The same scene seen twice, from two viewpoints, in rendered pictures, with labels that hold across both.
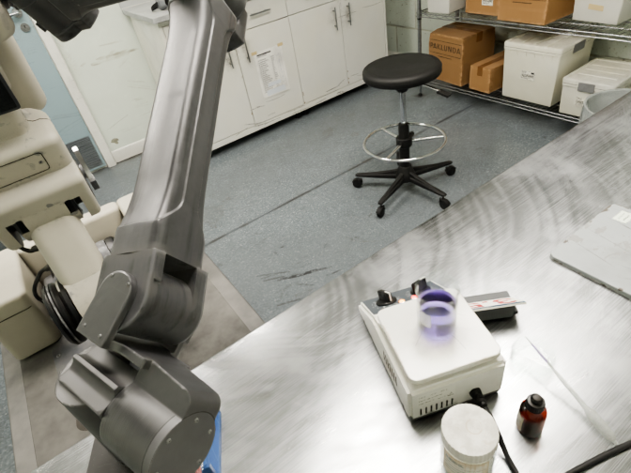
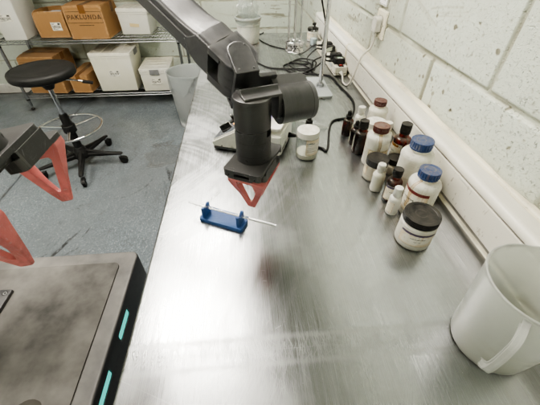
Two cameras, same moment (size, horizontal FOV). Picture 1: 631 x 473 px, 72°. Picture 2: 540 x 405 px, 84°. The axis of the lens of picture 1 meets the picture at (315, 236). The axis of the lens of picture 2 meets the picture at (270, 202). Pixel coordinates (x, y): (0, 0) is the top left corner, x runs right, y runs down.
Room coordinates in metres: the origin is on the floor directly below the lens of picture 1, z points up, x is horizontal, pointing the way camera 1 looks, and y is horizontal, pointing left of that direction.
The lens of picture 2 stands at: (0.03, 0.57, 1.22)
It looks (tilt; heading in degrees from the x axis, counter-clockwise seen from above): 42 degrees down; 294
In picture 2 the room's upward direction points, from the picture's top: straight up
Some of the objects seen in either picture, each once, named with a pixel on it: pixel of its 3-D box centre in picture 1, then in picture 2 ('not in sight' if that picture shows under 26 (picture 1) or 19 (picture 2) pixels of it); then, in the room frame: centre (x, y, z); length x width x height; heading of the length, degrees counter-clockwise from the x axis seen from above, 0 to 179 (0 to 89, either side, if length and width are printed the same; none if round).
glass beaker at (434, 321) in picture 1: (437, 304); not in sight; (0.36, -0.13, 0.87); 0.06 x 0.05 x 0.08; 154
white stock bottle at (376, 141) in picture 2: not in sight; (377, 144); (0.05, -0.16, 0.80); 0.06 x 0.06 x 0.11
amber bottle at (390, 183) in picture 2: not in sight; (394, 184); (-0.01, -0.02, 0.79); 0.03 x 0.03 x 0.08
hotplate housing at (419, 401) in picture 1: (425, 338); (256, 131); (0.37, -0.12, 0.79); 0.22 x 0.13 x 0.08; 7
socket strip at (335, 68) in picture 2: not in sight; (330, 56); (0.37, -0.93, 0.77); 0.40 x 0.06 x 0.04; 118
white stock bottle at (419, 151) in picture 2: not in sight; (414, 164); (-0.04, -0.09, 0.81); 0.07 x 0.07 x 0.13
